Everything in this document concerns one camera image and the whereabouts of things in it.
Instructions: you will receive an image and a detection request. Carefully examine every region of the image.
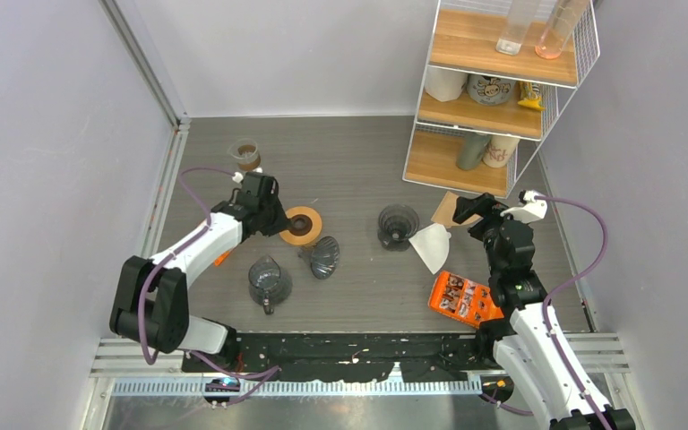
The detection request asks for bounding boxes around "grey green bottle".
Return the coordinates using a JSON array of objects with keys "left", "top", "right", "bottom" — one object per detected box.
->
[{"left": 455, "top": 132, "right": 491, "bottom": 171}]

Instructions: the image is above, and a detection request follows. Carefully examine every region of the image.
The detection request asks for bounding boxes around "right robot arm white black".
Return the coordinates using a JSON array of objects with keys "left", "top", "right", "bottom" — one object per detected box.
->
[{"left": 452, "top": 190, "right": 636, "bottom": 429}]

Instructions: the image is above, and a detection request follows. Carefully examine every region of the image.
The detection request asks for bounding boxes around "pink tinted glass bottle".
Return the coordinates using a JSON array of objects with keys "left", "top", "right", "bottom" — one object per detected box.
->
[{"left": 535, "top": 0, "right": 590, "bottom": 60}]

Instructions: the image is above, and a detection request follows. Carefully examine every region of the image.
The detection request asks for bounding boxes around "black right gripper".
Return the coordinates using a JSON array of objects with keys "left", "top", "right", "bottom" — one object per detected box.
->
[{"left": 453, "top": 193, "right": 516, "bottom": 276}]

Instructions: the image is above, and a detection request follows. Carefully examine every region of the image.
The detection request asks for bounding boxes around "white wire wooden shelf rack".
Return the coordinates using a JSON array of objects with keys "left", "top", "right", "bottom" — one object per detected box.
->
[{"left": 402, "top": 1, "right": 600, "bottom": 196}]

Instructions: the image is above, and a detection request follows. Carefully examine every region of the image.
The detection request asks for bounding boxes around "orange sponge box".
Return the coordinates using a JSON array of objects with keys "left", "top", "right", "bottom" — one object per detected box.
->
[{"left": 213, "top": 250, "right": 233, "bottom": 266}]

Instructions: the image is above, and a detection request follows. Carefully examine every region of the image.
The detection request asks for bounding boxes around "upright dark glass dripper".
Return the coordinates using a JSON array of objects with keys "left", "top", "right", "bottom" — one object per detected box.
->
[{"left": 377, "top": 204, "right": 419, "bottom": 252}]

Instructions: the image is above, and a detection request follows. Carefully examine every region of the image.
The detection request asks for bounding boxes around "cream printed cup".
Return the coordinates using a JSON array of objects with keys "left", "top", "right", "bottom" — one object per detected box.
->
[{"left": 482, "top": 135, "right": 520, "bottom": 168}]

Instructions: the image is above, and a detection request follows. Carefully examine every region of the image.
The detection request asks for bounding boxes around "orange snack packet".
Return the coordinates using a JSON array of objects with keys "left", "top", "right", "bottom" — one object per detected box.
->
[{"left": 427, "top": 271, "right": 503, "bottom": 329}]

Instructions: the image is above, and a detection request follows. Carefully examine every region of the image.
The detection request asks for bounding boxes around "brown paper coffee filter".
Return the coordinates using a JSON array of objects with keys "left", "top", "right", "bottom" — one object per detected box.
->
[{"left": 431, "top": 192, "right": 481, "bottom": 228}]

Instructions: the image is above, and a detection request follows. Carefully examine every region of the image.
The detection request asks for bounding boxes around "clear glass bottle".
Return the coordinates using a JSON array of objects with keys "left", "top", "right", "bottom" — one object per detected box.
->
[{"left": 495, "top": 0, "right": 541, "bottom": 56}]

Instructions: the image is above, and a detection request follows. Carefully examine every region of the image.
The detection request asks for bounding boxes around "tipped dark glass dripper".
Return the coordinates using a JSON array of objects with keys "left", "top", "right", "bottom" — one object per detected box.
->
[{"left": 298, "top": 236, "right": 340, "bottom": 280}]

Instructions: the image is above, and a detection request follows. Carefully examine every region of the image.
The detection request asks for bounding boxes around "white paper coffee filter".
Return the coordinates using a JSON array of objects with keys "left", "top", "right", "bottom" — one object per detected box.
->
[{"left": 409, "top": 223, "right": 452, "bottom": 274}]

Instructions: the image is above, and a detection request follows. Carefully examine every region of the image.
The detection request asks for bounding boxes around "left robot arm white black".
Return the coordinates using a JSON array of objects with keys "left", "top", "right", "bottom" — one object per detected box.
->
[{"left": 109, "top": 171, "right": 290, "bottom": 371}]

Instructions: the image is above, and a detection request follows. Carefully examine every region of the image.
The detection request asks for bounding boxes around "yellow snack bag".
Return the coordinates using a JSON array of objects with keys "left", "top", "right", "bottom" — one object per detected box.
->
[{"left": 517, "top": 81, "right": 546, "bottom": 112}]

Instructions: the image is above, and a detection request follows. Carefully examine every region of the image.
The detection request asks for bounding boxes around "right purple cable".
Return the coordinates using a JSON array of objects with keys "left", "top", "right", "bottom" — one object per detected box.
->
[{"left": 480, "top": 194, "right": 615, "bottom": 430}]

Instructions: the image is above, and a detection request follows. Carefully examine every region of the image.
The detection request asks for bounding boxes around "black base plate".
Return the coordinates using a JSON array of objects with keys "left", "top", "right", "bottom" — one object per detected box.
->
[{"left": 182, "top": 332, "right": 501, "bottom": 383}]

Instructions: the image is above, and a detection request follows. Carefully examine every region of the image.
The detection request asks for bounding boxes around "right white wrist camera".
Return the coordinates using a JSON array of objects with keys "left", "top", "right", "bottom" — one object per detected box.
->
[{"left": 501, "top": 190, "right": 548, "bottom": 224}]

